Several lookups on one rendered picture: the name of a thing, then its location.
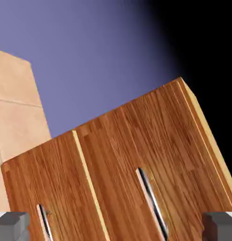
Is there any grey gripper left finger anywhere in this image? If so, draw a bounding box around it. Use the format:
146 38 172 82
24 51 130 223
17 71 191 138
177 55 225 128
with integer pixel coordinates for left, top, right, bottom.
0 211 31 241

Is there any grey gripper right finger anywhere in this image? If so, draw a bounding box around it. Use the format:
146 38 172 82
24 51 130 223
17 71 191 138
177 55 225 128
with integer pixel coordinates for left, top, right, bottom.
201 211 232 241

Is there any wooden drawer front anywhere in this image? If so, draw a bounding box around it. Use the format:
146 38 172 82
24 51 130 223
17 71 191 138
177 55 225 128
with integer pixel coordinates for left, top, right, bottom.
75 78 232 241
0 130 107 241

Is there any wooden cabinet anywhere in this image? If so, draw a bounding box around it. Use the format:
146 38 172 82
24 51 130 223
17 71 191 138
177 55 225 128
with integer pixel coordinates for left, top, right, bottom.
0 76 232 241

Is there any curved metal drawer handle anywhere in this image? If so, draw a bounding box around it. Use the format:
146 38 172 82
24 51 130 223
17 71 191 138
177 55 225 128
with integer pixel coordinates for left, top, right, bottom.
36 203 54 241
135 167 169 241

